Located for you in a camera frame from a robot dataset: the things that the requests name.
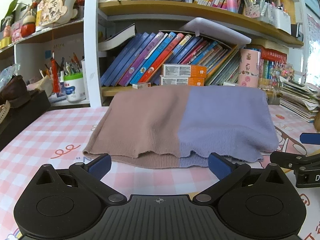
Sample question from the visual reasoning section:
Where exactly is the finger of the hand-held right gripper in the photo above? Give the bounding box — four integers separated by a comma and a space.
269, 151, 320, 172
299, 133, 320, 145

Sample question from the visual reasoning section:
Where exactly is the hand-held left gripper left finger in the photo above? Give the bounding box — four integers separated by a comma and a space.
35, 153, 125, 205

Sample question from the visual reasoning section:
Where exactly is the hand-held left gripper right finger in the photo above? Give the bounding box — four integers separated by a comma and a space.
192, 152, 285, 205

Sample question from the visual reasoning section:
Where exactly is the brown and lavender knit sweater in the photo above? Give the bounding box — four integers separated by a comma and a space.
82, 85, 279, 169

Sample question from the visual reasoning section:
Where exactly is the stack of booklets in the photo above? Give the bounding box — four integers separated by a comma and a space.
279, 76, 320, 123

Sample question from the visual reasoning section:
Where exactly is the colourful bead ornament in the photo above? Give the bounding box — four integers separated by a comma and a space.
271, 61, 295, 81

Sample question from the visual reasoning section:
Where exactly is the white jar with green lid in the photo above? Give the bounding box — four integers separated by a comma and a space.
63, 72, 87, 103

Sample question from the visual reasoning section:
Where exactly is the black box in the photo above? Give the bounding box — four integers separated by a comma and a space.
0, 90, 52, 150

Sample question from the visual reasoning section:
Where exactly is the red book lying flat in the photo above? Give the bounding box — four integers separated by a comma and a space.
260, 47, 288, 61

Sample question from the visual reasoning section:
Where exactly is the pink cylindrical container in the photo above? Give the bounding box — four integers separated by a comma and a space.
237, 49, 262, 88

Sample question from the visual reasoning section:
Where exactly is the orange and white carton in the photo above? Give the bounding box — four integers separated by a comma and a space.
161, 76, 205, 87
162, 64, 207, 78

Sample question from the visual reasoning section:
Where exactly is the cream cloth pouch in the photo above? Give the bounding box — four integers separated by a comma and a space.
26, 76, 54, 98

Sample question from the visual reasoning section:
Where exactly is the red tassel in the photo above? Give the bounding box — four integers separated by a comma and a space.
50, 51, 60, 93

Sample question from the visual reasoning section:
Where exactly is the bunch of pencils and pens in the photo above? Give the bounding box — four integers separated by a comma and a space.
39, 52, 83, 77

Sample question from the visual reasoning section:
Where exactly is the white and wooden bookshelf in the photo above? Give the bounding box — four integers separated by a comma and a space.
0, 0, 320, 107

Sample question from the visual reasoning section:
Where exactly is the dark brown leather bag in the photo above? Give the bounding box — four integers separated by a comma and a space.
0, 75, 31, 109

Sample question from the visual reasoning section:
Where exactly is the row of leaning colourful books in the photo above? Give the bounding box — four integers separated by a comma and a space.
100, 31, 242, 87

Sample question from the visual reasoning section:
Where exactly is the white desk organizer with pens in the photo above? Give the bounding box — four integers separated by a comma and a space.
244, 0, 292, 34

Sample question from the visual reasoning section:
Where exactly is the thick dark paperback book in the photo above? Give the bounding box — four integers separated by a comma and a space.
98, 24, 137, 52

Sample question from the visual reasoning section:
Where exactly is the clear plastic bag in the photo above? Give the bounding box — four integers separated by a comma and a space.
0, 64, 21, 90

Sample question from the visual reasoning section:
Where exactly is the red round doll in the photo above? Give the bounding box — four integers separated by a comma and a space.
20, 15, 37, 37

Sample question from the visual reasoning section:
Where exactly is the pink spray bottle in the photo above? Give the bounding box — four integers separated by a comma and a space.
3, 16, 13, 39

